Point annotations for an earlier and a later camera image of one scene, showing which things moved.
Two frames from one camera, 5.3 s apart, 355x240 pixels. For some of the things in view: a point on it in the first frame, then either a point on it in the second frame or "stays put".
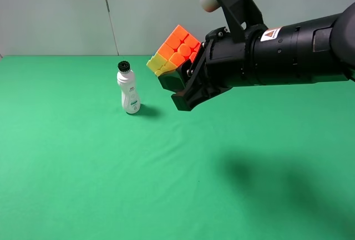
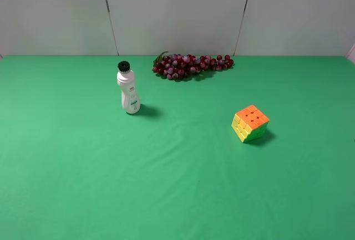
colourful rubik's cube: (180, 46) to (250, 123)
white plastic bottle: (125, 77) stays put
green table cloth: (271, 162) stays put
